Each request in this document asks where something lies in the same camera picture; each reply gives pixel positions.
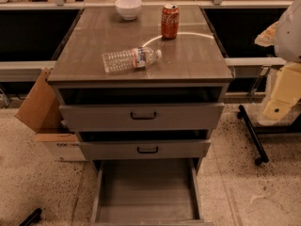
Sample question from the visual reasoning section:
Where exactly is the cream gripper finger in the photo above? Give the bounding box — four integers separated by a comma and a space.
262, 62, 301, 121
255, 23, 277, 47

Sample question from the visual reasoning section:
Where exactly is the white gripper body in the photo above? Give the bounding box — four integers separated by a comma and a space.
274, 0, 301, 62

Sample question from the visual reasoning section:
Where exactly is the clear plastic water bottle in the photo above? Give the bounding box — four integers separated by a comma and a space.
102, 47, 162, 73

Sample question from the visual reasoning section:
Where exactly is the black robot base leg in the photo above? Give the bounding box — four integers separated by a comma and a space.
237, 105, 269, 166

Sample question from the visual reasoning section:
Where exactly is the top grey drawer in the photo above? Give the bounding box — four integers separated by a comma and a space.
59, 103, 224, 132

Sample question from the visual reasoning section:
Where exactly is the grey drawer cabinet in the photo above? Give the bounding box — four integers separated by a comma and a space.
48, 6, 232, 226

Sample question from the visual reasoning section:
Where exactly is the open bottom grey drawer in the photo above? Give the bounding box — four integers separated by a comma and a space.
90, 158, 214, 226

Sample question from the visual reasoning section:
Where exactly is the red cola can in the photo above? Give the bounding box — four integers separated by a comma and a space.
161, 4, 180, 39

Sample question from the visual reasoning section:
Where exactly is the white ceramic bowl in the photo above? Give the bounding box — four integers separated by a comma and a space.
115, 0, 142, 20

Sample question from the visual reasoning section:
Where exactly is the brown cardboard box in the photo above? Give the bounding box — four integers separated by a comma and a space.
15, 68, 86, 162

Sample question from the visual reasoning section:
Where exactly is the black leg bottom left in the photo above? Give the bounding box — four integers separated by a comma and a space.
19, 208, 42, 226

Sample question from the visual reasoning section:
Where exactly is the metal frame rail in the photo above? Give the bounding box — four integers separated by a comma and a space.
226, 57, 285, 97

